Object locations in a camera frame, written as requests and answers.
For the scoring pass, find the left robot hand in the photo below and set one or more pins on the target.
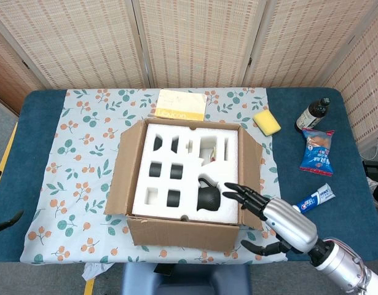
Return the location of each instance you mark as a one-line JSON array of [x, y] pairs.
[[7, 222]]

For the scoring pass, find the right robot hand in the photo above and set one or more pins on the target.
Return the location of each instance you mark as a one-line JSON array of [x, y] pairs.
[[290, 224]]

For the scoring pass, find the red cardboard shipping box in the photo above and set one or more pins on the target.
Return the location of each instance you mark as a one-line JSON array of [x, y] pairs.
[[182, 236]]

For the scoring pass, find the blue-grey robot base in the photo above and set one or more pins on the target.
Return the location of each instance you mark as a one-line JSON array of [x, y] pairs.
[[188, 281]]

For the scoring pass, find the black plastic bin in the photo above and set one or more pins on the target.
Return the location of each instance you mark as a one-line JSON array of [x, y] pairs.
[[373, 169]]

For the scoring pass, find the white blue toothpaste tube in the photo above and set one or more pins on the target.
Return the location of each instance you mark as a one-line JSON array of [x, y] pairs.
[[317, 198]]

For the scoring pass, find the yellow floor tape strip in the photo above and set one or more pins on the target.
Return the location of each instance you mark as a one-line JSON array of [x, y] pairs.
[[5, 159], [89, 287]]

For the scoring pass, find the blue snack bag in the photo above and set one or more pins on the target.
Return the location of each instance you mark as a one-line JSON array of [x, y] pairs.
[[317, 153]]

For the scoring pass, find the black teapot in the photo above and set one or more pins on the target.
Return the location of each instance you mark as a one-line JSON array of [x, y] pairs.
[[208, 199]]

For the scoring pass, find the black and white shoe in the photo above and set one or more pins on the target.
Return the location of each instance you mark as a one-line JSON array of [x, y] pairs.
[[377, 192]]

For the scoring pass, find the small colourful packet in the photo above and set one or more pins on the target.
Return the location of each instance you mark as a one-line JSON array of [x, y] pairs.
[[213, 155]]

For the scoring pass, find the yellow sponge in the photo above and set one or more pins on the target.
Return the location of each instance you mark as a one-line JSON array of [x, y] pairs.
[[267, 122]]

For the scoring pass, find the white foam insert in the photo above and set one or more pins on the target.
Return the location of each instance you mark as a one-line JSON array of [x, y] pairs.
[[188, 187]]

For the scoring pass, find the dark glass bottle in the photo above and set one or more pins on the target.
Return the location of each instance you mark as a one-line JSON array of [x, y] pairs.
[[310, 118]]

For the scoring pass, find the floral print tablecloth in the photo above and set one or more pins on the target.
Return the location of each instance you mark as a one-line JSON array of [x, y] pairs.
[[78, 132]]

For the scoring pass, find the black tea cup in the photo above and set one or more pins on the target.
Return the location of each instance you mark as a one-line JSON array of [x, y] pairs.
[[173, 198], [176, 171], [155, 169]]

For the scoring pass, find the black tea bowl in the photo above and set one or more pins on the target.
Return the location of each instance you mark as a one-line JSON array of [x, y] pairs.
[[175, 143], [158, 143]]

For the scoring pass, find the woven folding screen panel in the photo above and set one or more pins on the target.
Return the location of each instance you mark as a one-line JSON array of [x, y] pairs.
[[7, 77], [299, 40], [198, 40], [367, 92], [78, 40]]

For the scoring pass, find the yellow and cream book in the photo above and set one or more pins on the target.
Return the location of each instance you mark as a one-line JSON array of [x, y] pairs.
[[181, 104]]

